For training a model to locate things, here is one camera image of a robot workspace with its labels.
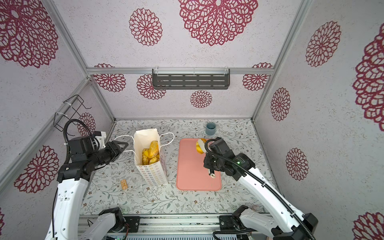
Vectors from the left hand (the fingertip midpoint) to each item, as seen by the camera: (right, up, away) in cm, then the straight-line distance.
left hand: (126, 148), depth 71 cm
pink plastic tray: (+31, -18, +19) cm, 41 cm away
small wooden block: (-7, -22, +14) cm, 28 cm away
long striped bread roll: (+5, -8, +12) cm, 16 cm away
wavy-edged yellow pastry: (+11, -7, +8) cm, 16 cm away
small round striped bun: (+36, +1, +8) cm, 37 cm away
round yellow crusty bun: (+11, -2, +9) cm, 14 cm away
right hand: (+38, -5, +1) cm, 38 cm away
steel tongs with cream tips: (+40, -10, -7) cm, 42 cm away
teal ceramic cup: (+45, +10, +36) cm, 59 cm away
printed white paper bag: (+13, -13, +2) cm, 18 cm away
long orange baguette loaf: (+6, -4, +12) cm, 14 cm away
